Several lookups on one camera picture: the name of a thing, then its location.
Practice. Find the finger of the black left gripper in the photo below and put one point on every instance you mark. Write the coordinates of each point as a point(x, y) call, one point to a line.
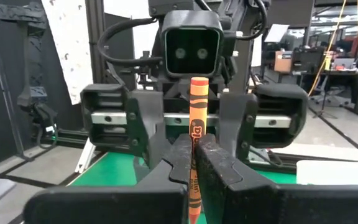
point(238, 124)
point(145, 124)

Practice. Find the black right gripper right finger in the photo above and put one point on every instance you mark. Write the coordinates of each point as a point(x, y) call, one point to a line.
point(228, 193)

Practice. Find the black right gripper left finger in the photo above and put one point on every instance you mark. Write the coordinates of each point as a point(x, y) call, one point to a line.
point(166, 186)

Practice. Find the orange crayon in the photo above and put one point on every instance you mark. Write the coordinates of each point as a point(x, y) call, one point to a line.
point(198, 102)

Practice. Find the green table mat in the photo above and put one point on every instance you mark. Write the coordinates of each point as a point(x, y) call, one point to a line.
point(110, 171)

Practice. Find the black box with green light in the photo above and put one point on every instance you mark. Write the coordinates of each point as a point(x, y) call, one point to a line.
point(43, 115)

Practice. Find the white spotted sheet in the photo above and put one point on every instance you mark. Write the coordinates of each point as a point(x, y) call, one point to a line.
point(64, 46)

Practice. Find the cardboard box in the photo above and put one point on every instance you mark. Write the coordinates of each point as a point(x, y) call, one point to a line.
point(283, 63)

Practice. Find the white paper sign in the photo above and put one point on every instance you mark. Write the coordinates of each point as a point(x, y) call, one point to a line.
point(277, 32)

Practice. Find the white plastic bin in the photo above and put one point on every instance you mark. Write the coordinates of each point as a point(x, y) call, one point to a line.
point(337, 172)

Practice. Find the white angled bracket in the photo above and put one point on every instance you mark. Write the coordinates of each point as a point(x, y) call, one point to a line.
point(85, 155)

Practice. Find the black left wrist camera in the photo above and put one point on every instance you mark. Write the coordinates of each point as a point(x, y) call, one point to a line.
point(192, 53)

